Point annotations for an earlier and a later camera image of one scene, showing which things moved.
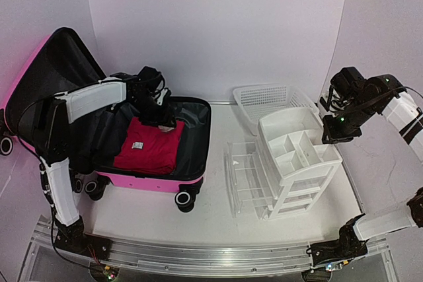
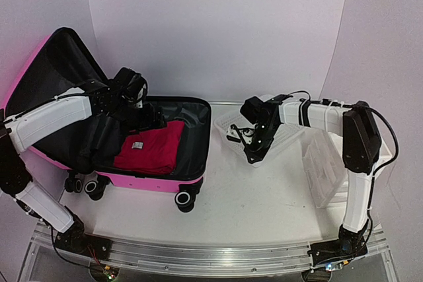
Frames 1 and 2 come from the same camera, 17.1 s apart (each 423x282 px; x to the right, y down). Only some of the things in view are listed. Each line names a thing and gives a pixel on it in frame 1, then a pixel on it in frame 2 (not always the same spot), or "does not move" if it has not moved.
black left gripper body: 152,114 to 141,122
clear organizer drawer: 246,178 to 324,166
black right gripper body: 348,127 to 266,135
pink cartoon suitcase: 110,144 does not move
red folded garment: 149,148 does not move
